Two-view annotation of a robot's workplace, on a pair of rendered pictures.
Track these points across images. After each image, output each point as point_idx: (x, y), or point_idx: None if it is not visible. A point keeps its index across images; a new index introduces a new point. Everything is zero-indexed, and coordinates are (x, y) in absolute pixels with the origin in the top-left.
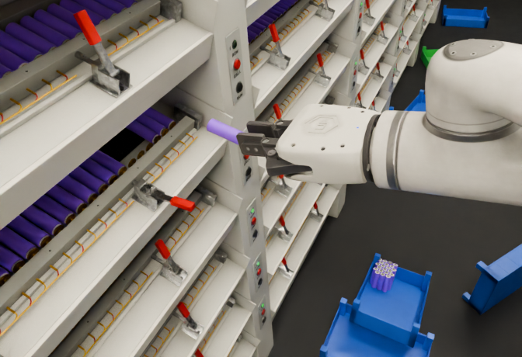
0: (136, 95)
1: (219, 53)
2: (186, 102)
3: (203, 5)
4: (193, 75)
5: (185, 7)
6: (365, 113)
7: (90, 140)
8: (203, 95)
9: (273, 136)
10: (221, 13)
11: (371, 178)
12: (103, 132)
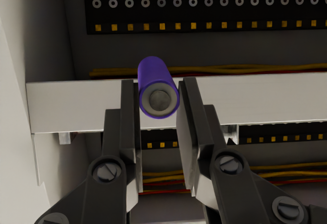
0: (220, 117)
1: (12, 97)
2: None
3: (45, 162)
4: (28, 27)
5: (52, 137)
6: None
7: (301, 100)
8: None
9: (141, 171)
10: (5, 151)
11: None
12: (281, 97)
